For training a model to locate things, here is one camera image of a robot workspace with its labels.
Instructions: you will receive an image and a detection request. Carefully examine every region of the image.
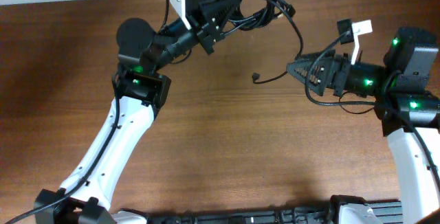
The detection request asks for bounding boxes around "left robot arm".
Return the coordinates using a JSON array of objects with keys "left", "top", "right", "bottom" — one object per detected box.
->
[{"left": 33, "top": 0, "right": 241, "bottom": 223}]

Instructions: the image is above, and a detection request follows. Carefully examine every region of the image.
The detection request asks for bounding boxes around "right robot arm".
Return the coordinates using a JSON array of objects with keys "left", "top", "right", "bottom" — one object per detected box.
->
[{"left": 286, "top": 23, "right": 439, "bottom": 223}]

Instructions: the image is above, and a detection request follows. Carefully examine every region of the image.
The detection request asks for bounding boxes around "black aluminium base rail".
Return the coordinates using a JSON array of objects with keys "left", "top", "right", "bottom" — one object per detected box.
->
[{"left": 147, "top": 195, "right": 404, "bottom": 224}]

